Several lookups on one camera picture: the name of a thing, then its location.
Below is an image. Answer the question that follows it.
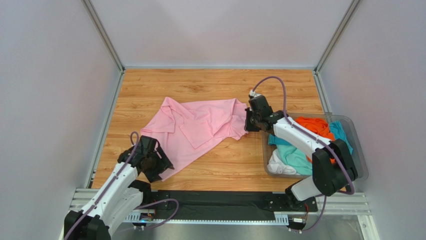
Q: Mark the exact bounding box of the white t shirt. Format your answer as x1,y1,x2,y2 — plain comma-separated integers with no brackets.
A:
267,149,300,175

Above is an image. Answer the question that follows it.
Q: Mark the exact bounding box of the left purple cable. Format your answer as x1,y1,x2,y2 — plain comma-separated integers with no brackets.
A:
63,131,181,240

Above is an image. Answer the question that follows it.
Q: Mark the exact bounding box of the pink t shirt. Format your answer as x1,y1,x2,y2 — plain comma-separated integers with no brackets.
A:
140,97,248,181

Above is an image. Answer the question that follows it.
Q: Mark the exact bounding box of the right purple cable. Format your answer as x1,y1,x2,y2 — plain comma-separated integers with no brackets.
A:
249,75,356,233

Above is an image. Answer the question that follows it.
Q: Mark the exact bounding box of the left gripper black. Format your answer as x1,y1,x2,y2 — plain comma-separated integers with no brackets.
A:
142,145,175,182

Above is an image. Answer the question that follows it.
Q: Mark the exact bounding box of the clear plastic bin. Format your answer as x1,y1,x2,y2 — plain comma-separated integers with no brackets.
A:
261,113,368,181

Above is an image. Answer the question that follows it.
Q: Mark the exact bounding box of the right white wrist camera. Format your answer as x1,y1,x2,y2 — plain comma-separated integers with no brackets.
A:
248,90,262,100

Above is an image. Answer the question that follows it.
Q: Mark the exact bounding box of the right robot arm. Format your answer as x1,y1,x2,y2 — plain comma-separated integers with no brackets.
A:
244,91,359,208

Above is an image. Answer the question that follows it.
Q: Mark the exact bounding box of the purple cable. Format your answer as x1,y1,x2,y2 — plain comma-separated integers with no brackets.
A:
63,131,181,240
249,75,356,233

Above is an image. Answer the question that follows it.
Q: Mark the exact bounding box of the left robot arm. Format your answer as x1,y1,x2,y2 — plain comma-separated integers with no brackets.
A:
63,131,174,240

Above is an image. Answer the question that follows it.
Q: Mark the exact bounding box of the mint green t shirt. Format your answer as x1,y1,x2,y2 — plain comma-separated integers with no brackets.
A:
276,145,313,176

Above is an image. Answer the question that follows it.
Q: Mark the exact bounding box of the teal t shirt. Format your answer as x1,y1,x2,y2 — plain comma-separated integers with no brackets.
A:
267,120,354,156

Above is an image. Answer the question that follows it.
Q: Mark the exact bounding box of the orange t shirt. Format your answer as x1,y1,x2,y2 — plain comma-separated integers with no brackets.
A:
294,116,336,165

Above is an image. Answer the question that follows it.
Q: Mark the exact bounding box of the aluminium frame rail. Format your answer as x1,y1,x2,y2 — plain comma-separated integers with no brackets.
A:
64,188,379,240

